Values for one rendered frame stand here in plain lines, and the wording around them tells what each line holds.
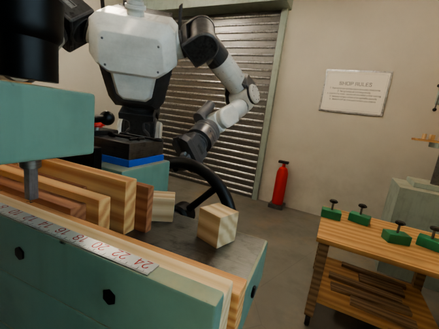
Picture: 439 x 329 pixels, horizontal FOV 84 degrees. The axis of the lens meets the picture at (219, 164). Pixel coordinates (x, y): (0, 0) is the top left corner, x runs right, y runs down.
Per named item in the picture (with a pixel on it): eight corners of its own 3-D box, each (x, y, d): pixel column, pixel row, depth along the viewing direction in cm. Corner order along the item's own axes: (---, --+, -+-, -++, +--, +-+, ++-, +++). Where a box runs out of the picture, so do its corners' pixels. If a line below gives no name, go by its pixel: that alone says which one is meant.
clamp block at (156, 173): (168, 202, 52) (172, 160, 50) (121, 226, 39) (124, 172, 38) (114, 187, 57) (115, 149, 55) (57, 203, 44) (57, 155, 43)
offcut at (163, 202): (142, 220, 36) (143, 197, 35) (145, 211, 39) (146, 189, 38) (172, 222, 36) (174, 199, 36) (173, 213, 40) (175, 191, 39)
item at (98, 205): (109, 239, 30) (110, 196, 29) (97, 245, 28) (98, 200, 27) (6, 200, 37) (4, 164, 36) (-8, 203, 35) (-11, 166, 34)
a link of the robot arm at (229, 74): (236, 94, 112) (206, 58, 97) (262, 85, 105) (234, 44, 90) (232, 114, 107) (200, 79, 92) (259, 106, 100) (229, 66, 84)
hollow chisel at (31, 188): (38, 198, 27) (37, 153, 26) (29, 200, 26) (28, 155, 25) (33, 196, 27) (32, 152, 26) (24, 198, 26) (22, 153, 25)
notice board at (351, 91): (381, 117, 261) (393, 71, 252) (382, 117, 259) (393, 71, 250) (318, 110, 288) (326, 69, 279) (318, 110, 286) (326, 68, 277)
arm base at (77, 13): (41, 42, 81) (57, 21, 86) (83, 61, 85) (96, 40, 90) (35, 2, 68) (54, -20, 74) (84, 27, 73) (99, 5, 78)
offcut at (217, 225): (196, 236, 33) (199, 207, 32) (215, 229, 36) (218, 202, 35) (216, 249, 31) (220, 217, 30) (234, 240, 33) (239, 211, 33)
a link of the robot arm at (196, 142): (181, 173, 76) (199, 151, 84) (208, 172, 71) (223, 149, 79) (162, 140, 69) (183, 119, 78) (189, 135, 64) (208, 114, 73)
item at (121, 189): (134, 229, 33) (137, 178, 31) (123, 235, 31) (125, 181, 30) (43, 198, 39) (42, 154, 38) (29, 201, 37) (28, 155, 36)
